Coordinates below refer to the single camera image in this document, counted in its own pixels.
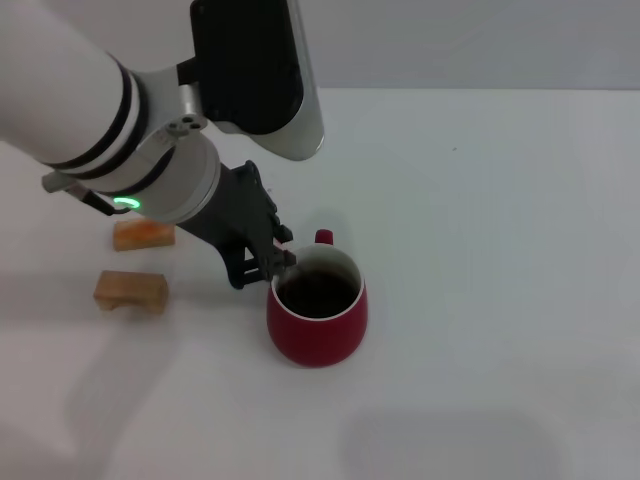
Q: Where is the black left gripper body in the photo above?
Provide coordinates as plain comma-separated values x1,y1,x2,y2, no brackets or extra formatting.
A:
174,163,275,275

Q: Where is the pink handled metal spoon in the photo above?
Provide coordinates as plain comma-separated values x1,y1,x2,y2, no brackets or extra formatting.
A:
273,238,306,276

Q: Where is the red ceramic cup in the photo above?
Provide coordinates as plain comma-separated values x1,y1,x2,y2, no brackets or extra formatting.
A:
265,228,368,369

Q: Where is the dark coffee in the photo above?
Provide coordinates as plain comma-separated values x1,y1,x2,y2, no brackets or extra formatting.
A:
277,267,360,319

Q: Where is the orange stained wooden block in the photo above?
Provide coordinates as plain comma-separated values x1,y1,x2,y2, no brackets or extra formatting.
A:
112,218,177,252

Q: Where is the plain notched wooden block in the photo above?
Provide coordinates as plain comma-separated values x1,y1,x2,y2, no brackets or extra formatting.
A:
93,269,169,315

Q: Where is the silver black wrist camera box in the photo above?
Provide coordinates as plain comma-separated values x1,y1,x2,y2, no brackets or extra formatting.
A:
134,0,326,162

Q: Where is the silver plug with thin cable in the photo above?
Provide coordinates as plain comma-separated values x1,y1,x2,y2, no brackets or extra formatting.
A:
42,172,132,217

